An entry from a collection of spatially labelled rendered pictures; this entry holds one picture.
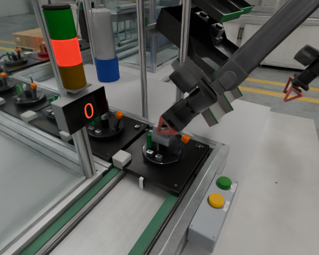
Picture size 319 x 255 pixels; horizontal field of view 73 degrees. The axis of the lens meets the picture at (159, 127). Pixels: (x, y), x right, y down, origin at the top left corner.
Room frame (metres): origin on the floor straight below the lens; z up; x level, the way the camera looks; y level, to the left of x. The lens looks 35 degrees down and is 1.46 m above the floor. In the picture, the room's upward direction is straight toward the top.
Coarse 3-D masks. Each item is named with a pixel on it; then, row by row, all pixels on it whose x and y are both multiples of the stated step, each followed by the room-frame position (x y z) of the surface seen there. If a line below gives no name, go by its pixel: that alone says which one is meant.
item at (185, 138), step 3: (177, 135) 0.52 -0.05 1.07; (180, 135) 0.52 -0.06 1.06; (186, 135) 0.51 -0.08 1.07; (180, 138) 0.51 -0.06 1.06; (183, 138) 0.50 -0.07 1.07; (186, 138) 0.50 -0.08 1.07; (189, 138) 0.50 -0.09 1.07; (183, 141) 0.50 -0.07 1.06; (186, 141) 0.50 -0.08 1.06; (180, 144) 0.51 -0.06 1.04; (183, 144) 0.50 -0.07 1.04; (180, 147) 0.51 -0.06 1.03; (177, 150) 0.51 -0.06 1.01; (180, 150) 0.52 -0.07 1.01
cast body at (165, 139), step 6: (156, 126) 0.54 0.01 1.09; (162, 126) 0.53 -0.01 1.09; (150, 132) 0.57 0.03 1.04; (156, 132) 0.54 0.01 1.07; (156, 138) 0.54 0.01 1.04; (162, 138) 0.52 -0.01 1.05; (168, 138) 0.52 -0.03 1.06; (174, 138) 0.55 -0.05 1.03; (162, 144) 0.52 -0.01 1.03; (168, 144) 0.51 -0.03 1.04
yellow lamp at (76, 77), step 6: (60, 66) 0.43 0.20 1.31; (66, 66) 0.43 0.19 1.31; (72, 66) 0.43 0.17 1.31; (78, 66) 0.43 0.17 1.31; (60, 72) 0.43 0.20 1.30; (66, 72) 0.42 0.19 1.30; (72, 72) 0.42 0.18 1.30; (78, 72) 0.43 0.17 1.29; (84, 72) 0.45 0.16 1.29; (66, 78) 0.42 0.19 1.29; (72, 78) 0.42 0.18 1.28; (78, 78) 0.43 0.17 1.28; (84, 78) 0.44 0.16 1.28; (66, 84) 0.42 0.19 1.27; (72, 84) 0.42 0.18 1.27; (78, 84) 0.43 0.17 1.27; (84, 84) 0.44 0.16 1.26
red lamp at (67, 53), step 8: (56, 40) 0.42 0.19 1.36; (64, 40) 0.43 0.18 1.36; (72, 40) 0.43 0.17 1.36; (56, 48) 0.42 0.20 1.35; (64, 48) 0.42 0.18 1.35; (72, 48) 0.43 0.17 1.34; (56, 56) 0.43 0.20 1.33; (64, 56) 0.42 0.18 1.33; (72, 56) 0.43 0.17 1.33; (80, 56) 0.45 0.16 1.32; (64, 64) 0.42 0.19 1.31; (72, 64) 0.43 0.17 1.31
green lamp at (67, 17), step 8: (48, 16) 0.42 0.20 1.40; (56, 16) 0.42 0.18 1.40; (64, 16) 0.43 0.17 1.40; (72, 16) 0.45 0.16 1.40; (48, 24) 0.43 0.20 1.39; (56, 24) 0.42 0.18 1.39; (64, 24) 0.43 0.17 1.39; (72, 24) 0.44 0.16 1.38; (56, 32) 0.42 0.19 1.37; (64, 32) 0.43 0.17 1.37; (72, 32) 0.44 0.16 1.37
